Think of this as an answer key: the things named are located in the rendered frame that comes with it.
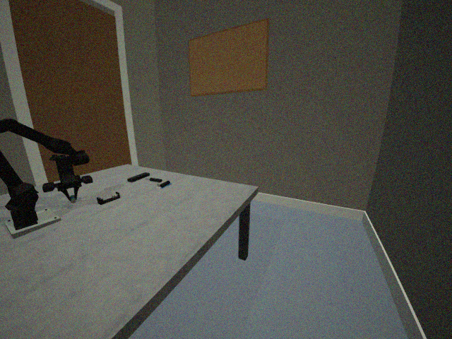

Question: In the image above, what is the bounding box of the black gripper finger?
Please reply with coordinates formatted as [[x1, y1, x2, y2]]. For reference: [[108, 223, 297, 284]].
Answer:
[[73, 185, 82, 200], [58, 189, 70, 201]]

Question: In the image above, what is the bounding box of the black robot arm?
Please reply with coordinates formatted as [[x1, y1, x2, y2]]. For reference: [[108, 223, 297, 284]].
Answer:
[[0, 119, 90, 230]]

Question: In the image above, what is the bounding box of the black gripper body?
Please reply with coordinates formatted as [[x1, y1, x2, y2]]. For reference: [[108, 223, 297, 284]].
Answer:
[[42, 168, 93, 192]]

